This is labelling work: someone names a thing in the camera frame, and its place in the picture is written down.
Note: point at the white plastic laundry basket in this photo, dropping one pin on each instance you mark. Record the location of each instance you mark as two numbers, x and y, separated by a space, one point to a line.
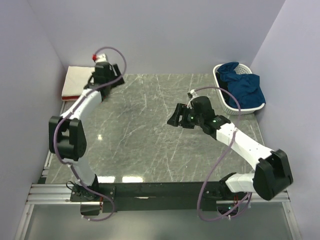
240 69

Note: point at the folded red t shirt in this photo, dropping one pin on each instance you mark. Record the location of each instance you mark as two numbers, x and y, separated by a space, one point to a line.
70 98

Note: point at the crumpled blue t shirt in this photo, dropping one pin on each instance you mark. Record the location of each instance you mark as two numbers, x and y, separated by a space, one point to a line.
245 87

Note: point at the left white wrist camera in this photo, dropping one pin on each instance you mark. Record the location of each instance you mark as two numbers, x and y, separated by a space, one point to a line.
100 58

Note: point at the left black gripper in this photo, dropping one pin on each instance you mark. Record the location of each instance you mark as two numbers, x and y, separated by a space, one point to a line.
117 83

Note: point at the aluminium extrusion rail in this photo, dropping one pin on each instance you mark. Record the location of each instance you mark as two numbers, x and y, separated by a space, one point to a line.
59 194

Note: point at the cream white t shirt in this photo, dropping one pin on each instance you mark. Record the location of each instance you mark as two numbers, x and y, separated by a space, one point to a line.
75 80

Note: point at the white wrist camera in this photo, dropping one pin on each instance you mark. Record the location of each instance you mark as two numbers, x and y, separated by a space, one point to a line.
100 58
192 95

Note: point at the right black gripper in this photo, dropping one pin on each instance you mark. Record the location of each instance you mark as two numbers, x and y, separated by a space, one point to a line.
179 110

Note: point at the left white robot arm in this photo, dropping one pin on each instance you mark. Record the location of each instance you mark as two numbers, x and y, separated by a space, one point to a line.
67 139

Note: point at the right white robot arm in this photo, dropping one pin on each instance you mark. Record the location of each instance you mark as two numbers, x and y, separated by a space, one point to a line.
272 172

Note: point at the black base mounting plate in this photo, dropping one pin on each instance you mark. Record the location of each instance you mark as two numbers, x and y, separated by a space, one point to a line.
151 196

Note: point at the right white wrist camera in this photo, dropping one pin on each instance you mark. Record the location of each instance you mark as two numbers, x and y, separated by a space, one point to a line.
192 95

